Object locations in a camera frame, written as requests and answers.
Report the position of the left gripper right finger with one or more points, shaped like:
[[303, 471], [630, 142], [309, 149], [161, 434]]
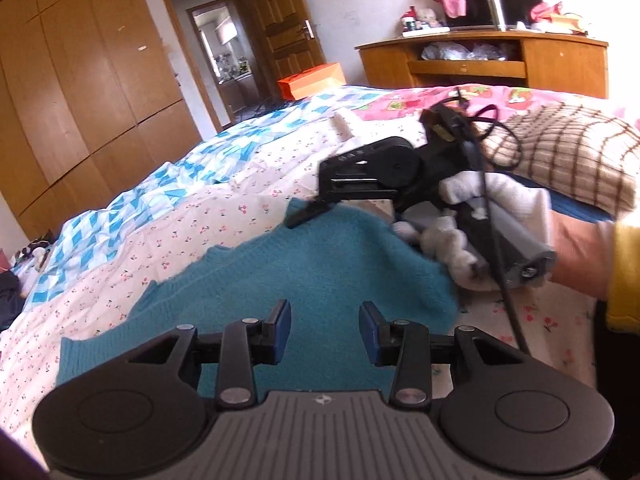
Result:
[[403, 345]]

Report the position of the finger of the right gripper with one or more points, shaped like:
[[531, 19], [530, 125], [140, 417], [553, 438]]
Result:
[[313, 209]]

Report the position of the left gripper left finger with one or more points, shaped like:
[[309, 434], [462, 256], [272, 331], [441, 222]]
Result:
[[245, 344]]

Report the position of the teal flower knit sweater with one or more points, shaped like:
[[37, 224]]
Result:
[[325, 268]]

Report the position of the right forearm yellow sleeve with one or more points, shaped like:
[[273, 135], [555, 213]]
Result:
[[600, 260]]

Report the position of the white gloved right hand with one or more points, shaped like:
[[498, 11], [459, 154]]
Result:
[[446, 243]]

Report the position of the orange box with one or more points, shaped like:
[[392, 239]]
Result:
[[309, 82]]

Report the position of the pink cartoon print pillow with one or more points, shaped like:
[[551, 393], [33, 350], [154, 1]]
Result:
[[509, 100]]

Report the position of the white cherry print bedsheet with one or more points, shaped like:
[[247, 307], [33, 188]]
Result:
[[556, 321]]

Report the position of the brown checked cloth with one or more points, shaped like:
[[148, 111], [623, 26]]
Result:
[[575, 150]]

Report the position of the wooden door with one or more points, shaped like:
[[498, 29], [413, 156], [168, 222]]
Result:
[[286, 39]]

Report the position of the silver thermos bottle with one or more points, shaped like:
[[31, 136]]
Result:
[[497, 15]]

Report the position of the wooden tv cabinet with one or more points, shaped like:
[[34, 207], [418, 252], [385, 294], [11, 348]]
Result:
[[538, 60]]

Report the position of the blue white checked quilt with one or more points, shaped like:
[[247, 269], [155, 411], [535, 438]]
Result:
[[94, 237]]

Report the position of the wooden wardrobe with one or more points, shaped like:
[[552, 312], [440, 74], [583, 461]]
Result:
[[90, 106]]

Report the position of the dark navy jacket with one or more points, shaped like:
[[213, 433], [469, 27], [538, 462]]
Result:
[[11, 301]]

